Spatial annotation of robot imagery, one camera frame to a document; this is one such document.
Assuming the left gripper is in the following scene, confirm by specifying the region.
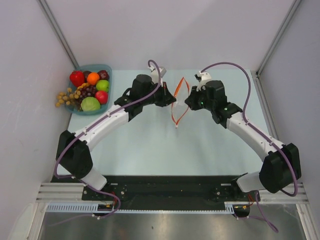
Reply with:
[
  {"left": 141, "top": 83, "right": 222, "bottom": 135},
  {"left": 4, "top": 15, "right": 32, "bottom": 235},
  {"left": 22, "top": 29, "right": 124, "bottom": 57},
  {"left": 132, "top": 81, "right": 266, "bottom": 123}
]
[{"left": 140, "top": 81, "right": 176, "bottom": 107}]

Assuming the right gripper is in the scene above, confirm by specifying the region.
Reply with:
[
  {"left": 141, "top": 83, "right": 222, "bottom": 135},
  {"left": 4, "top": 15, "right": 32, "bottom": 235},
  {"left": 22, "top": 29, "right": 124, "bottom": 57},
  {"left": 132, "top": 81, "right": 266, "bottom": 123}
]
[{"left": 185, "top": 85, "right": 215, "bottom": 111}]

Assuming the clear zip top bag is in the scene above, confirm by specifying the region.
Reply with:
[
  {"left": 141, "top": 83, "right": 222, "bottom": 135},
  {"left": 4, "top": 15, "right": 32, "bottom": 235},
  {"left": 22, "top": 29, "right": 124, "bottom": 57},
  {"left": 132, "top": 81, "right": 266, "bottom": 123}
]
[{"left": 171, "top": 77, "right": 191, "bottom": 129}]

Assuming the orange fruit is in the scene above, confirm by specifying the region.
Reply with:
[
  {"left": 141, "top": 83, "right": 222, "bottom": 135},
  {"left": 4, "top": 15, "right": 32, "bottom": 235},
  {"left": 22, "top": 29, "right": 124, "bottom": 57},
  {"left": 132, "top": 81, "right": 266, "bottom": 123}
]
[{"left": 86, "top": 72, "right": 100, "bottom": 85}]

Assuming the green cabbage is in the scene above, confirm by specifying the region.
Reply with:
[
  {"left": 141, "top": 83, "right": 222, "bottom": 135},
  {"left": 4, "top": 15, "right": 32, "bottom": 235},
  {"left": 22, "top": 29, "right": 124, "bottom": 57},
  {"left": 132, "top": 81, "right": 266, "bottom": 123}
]
[{"left": 80, "top": 96, "right": 101, "bottom": 112}]

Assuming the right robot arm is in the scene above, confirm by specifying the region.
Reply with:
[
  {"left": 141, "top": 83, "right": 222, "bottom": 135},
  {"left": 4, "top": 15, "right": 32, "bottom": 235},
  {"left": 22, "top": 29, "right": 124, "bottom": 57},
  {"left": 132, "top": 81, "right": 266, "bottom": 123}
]
[{"left": 185, "top": 80, "right": 301, "bottom": 201}]

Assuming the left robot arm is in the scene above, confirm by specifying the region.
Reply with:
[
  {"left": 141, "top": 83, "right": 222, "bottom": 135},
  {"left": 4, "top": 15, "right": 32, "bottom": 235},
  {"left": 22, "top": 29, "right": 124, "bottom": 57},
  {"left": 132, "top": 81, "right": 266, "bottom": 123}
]
[{"left": 56, "top": 74, "right": 176, "bottom": 200}]

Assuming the red apple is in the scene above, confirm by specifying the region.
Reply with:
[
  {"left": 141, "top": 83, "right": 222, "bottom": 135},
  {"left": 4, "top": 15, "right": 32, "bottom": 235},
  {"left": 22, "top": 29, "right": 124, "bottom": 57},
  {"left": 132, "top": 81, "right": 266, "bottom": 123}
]
[{"left": 95, "top": 90, "right": 109, "bottom": 105}]

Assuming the green apple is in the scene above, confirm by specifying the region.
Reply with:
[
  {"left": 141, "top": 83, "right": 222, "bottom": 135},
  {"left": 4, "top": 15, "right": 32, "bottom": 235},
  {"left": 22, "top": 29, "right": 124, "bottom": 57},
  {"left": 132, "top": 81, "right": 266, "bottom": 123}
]
[{"left": 95, "top": 79, "right": 110, "bottom": 92}]

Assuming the dark red plum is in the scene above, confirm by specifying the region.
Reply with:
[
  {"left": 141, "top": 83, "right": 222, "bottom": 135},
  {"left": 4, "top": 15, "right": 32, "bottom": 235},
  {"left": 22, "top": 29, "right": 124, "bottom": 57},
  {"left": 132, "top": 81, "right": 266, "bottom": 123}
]
[{"left": 97, "top": 70, "right": 110, "bottom": 81}]

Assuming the purple grape bunch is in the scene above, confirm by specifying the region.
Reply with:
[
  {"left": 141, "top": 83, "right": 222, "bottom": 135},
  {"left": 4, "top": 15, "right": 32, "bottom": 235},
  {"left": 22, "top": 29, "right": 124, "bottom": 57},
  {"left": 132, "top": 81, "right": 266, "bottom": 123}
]
[{"left": 75, "top": 83, "right": 98, "bottom": 100}]

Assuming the dark maroon fruit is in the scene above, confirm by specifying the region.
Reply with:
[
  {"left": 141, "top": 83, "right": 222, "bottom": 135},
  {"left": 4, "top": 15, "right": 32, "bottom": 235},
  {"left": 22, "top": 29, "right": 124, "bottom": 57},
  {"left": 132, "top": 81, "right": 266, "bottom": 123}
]
[{"left": 83, "top": 71, "right": 92, "bottom": 80}]

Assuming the red bell pepper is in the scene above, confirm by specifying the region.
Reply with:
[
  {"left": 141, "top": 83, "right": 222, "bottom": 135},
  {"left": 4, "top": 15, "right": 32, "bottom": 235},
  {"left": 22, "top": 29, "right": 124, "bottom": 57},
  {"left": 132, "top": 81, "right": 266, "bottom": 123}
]
[{"left": 69, "top": 70, "right": 85, "bottom": 87}]

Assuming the yellow grape bunch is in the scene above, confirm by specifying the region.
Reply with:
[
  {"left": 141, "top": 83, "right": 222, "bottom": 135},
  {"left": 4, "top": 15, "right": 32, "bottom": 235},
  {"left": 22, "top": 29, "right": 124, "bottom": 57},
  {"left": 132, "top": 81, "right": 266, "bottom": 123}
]
[{"left": 55, "top": 87, "right": 81, "bottom": 111}]

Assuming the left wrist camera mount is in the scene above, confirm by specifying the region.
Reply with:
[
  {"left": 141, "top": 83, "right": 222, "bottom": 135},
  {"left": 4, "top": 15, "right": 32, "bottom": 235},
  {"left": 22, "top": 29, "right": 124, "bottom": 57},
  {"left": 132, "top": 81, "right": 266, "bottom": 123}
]
[{"left": 148, "top": 66, "right": 167, "bottom": 85}]

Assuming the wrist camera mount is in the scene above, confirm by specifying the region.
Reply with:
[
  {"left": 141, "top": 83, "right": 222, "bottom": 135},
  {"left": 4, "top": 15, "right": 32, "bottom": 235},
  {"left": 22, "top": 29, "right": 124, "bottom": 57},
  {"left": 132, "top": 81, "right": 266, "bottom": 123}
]
[
  {"left": 148, "top": 66, "right": 167, "bottom": 85},
  {"left": 194, "top": 71, "right": 212, "bottom": 92}
]

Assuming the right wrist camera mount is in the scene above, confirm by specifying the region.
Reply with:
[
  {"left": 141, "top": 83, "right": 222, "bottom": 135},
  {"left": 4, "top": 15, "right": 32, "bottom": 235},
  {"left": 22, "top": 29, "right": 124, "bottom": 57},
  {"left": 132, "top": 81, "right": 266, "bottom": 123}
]
[{"left": 194, "top": 71, "right": 212, "bottom": 92}]

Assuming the right corner aluminium post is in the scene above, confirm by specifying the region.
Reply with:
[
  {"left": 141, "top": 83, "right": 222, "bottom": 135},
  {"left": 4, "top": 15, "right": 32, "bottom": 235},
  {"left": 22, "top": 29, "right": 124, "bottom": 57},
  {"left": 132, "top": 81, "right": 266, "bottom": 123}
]
[{"left": 256, "top": 0, "right": 303, "bottom": 76}]

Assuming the corner aluminium post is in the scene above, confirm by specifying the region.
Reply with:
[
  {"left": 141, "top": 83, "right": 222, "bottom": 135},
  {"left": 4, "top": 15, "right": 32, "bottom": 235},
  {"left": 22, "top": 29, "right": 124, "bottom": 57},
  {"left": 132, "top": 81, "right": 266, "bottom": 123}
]
[
  {"left": 256, "top": 0, "right": 303, "bottom": 76},
  {"left": 36, "top": 0, "right": 79, "bottom": 69}
]

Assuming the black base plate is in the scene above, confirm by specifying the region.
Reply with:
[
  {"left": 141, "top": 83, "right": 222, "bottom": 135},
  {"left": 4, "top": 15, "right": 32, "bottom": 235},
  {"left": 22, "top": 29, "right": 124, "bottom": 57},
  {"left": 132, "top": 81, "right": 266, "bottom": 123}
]
[{"left": 80, "top": 175, "right": 264, "bottom": 212}]

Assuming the aluminium rail frame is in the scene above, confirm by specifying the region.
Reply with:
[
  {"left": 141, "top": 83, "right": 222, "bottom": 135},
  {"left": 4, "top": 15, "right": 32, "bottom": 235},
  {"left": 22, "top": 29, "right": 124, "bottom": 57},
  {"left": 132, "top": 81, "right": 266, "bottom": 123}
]
[{"left": 36, "top": 183, "right": 309, "bottom": 204}]

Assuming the white cable duct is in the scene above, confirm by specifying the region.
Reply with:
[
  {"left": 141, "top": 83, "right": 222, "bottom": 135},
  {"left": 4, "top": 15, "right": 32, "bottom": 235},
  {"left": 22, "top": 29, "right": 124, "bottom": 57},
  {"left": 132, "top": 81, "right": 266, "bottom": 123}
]
[{"left": 46, "top": 202, "right": 235, "bottom": 214}]

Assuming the left corner aluminium post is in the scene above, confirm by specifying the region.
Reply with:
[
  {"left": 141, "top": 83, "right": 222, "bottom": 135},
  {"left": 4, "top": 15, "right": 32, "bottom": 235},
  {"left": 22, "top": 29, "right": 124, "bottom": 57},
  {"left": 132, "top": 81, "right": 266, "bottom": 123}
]
[{"left": 36, "top": 0, "right": 79, "bottom": 69}]

